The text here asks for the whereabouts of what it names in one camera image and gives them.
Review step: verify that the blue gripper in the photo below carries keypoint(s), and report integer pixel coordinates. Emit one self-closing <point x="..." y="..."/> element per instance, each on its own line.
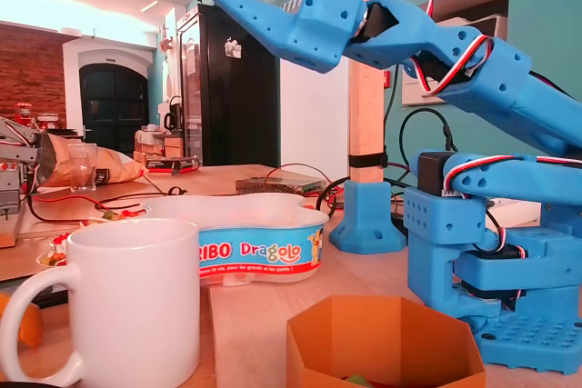
<point x="314" y="26"/>

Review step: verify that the Haribo Dragolo candy tub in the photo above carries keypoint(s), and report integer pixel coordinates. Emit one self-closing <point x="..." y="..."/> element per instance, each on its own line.
<point x="254" y="251"/>

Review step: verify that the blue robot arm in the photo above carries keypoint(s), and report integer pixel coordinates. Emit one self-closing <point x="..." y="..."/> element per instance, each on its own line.
<point x="523" y="88"/>

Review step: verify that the grey metal robot arm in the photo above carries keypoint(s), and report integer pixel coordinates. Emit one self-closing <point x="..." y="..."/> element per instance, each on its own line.
<point x="18" y="138"/>

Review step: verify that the white fridge magnet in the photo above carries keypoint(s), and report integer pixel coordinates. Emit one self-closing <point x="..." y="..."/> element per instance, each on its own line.
<point x="233" y="48"/>

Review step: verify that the black fridge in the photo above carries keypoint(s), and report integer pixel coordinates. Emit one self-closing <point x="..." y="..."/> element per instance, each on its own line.
<point x="236" y="111"/>

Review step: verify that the black kettle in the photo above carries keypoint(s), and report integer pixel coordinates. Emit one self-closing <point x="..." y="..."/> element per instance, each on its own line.
<point x="172" y="120"/>

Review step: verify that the dark arched door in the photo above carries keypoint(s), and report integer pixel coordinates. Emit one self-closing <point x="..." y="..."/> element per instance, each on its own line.
<point x="113" y="111"/>

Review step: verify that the metal mesh power supply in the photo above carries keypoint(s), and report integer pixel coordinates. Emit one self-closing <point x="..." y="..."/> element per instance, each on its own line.
<point x="273" y="184"/>

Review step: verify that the red black flat box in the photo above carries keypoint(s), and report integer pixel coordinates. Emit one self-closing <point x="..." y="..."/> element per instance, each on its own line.
<point x="173" y="164"/>

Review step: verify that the brown chip bag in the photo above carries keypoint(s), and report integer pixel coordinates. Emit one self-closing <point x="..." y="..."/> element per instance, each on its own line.
<point x="113" y="170"/>

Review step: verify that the white printer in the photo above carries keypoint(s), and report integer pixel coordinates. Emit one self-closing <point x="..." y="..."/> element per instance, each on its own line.
<point x="495" y="26"/>

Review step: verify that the red white kitchen appliance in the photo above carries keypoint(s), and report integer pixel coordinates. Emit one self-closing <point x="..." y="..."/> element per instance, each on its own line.
<point x="47" y="122"/>

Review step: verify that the clear drinking glass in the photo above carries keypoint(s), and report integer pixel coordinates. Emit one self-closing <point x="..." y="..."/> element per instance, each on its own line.
<point x="82" y="174"/>

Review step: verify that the white ceramic mug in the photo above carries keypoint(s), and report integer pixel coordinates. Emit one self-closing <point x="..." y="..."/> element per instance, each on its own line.
<point x="136" y="292"/>

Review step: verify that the clear lid with gummies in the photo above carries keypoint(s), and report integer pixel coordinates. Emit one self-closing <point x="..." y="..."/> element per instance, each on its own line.
<point x="54" y="256"/>

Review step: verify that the large light wooden board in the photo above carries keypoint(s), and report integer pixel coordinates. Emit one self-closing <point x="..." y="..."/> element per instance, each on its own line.
<point x="263" y="329"/>

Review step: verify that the white power strip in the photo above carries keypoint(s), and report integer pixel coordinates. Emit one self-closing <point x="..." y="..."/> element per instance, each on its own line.
<point x="518" y="215"/>

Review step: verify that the orange hexagonal cup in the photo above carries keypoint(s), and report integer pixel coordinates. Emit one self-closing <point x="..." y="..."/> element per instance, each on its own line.
<point x="386" y="338"/>

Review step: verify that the small green object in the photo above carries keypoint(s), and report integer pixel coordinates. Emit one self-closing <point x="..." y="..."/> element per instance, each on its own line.
<point x="357" y="381"/>

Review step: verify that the hanging wall ornament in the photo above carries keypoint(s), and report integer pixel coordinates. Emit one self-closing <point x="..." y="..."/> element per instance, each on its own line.
<point x="166" y="42"/>

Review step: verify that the wooden post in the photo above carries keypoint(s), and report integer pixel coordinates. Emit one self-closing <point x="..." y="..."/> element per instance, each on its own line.
<point x="366" y="124"/>

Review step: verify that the blue post base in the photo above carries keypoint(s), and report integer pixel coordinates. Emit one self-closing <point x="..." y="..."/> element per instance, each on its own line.
<point x="364" y="224"/>

